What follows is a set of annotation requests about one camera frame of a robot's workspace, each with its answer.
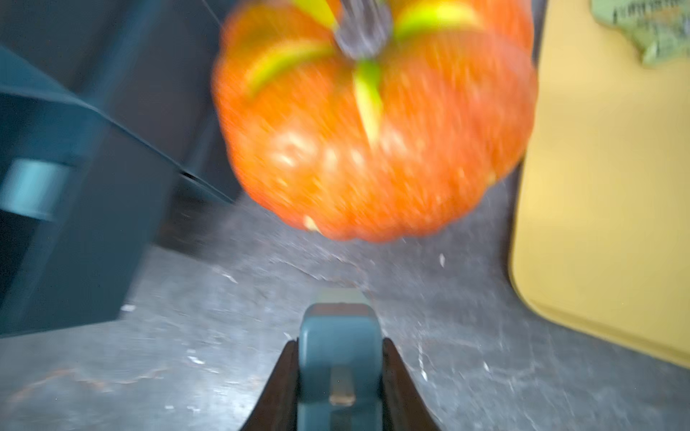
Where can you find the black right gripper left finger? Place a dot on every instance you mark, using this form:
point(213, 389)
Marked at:
point(277, 407)

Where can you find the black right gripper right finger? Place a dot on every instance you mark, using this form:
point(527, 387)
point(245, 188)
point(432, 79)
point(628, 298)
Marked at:
point(403, 407)

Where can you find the teal plug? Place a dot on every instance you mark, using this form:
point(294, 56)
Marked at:
point(340, 363)
point(31, 188)

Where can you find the teal drawer cabinet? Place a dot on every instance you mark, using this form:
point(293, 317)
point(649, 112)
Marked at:
point(119, 91)

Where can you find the yellow tray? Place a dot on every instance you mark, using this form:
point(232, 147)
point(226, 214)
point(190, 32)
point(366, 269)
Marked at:
point(601, 236)

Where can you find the orange pumpkin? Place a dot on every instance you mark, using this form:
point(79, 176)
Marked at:
point(374, 120)

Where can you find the green snack packet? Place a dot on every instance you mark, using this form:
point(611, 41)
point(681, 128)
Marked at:
point(659, 29)

